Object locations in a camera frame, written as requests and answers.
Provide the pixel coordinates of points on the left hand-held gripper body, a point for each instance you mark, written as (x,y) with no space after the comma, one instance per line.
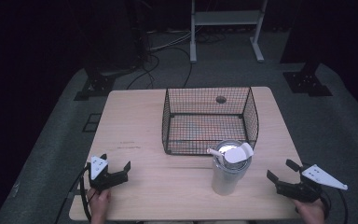
(105,179)

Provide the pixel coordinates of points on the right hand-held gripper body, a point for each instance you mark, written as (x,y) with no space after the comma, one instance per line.
(301,190)

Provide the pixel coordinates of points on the white tumbler with straw lid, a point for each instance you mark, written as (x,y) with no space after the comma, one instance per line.
(228,177)

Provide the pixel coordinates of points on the person's left hand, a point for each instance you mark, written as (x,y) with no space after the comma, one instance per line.
(99,202)

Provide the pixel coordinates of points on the person's right hand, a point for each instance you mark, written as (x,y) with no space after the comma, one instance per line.
(309,213)

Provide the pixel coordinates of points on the black stand base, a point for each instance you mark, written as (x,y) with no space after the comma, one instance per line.
(307,82)
(98,85)

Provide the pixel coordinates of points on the white metal stand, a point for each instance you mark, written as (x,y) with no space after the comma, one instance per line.
(227,17)

